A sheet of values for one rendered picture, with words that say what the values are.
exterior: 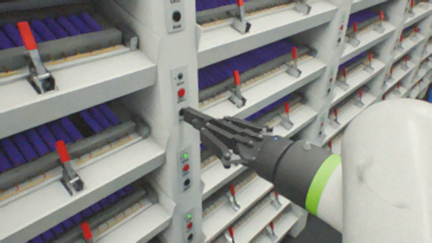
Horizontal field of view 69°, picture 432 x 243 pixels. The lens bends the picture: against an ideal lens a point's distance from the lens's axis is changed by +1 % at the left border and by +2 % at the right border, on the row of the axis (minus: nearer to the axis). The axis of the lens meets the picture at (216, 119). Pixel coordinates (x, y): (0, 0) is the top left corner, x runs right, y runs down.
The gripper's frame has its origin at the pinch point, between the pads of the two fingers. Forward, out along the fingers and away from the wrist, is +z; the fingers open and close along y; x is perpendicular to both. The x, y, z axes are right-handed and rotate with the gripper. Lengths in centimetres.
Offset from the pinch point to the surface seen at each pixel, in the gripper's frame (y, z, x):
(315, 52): 63, 9, -3
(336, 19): 65, 5, 8
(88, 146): -17.3, 11.3, -3.0
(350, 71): 107, 12, -24
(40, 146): -23.9, 15.4, -1.6
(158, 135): -5.0, 6.7, -4.3
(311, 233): 73, 0, -96
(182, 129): -0.1, 4.8, -4.2
